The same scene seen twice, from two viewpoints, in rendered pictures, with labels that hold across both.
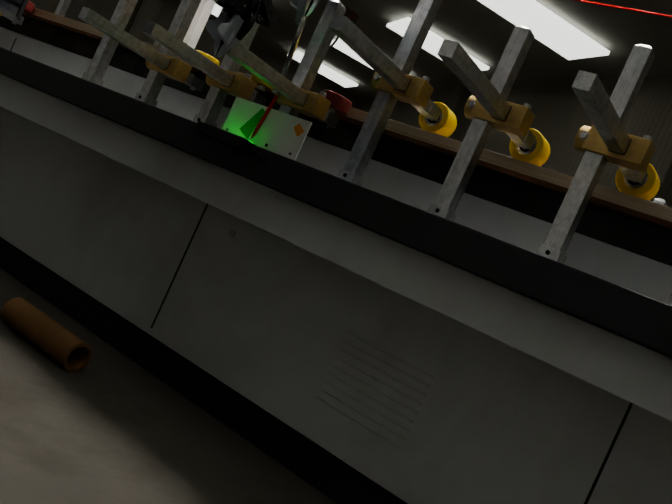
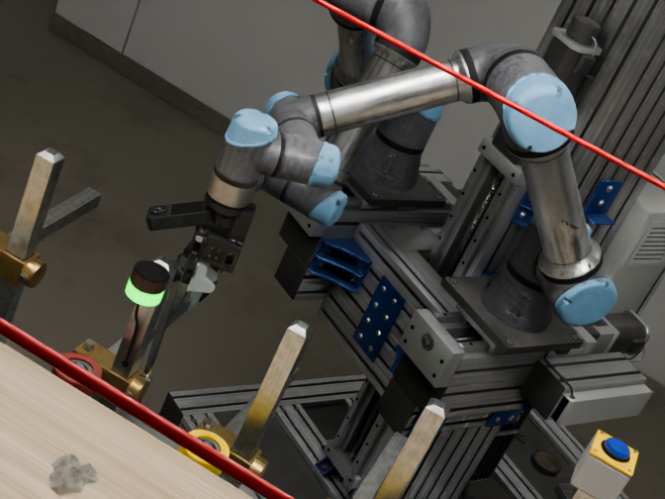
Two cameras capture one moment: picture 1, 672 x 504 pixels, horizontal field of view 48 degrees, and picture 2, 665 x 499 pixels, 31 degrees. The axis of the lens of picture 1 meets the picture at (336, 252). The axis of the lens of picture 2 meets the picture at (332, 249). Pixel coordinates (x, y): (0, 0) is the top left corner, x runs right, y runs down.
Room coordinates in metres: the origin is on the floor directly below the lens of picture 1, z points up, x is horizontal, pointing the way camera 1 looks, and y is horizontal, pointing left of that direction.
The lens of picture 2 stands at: (3.51, -0.20, 2.16)
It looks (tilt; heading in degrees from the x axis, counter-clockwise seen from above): 28 degrees down; 157
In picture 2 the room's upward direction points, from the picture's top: 25 degrees clockwise
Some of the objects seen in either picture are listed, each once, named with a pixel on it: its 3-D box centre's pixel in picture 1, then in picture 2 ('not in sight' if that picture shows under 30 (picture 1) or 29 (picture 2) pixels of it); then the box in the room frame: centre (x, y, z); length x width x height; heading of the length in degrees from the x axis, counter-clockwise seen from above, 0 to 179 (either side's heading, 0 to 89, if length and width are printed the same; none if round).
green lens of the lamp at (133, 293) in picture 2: not in sight; (144, 289); (1.90, 0.22, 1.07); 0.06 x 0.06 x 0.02
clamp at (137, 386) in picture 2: (302, 101); (108, 374); (1.85, 0.23, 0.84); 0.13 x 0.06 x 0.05; 57
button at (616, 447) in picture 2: not in sight; (616, 449); (2.28, 0.88, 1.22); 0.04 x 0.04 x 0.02
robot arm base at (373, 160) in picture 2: not in sight; (393, 153); (1.19, 0.83, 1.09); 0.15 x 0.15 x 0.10
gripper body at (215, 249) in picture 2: not in sight; (220, 229); (1.81, 0.33, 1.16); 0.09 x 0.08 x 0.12; 77
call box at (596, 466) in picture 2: not in sight; (603, 469); (2.28, 0.88, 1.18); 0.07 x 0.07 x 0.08; 57
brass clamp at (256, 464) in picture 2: (229, 82); (228, 453); (1.99, 0.44, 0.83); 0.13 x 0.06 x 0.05; 57
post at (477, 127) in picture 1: (478, 132); not in sight; (1.59, -0.17, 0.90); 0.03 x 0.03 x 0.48; 57
